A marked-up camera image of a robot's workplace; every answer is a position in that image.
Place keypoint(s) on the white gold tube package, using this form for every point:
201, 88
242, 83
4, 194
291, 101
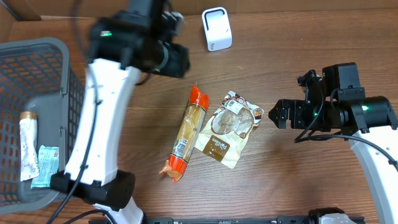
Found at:
28, 142

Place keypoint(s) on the orange cracker sleeve package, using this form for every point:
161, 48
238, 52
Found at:
191, 124

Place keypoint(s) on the white barcode scanner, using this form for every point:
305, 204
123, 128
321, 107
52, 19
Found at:
217, 29

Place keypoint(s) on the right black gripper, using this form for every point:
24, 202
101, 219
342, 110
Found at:
296, 107

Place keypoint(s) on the teal snack packet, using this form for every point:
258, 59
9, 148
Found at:
48, 165

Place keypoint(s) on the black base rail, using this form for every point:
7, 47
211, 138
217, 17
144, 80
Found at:
278, 220

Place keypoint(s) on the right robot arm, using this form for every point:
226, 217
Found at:
336, 107

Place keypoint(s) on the brown white cookie pouch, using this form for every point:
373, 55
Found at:
226, 133

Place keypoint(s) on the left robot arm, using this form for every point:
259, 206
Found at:
134, 41

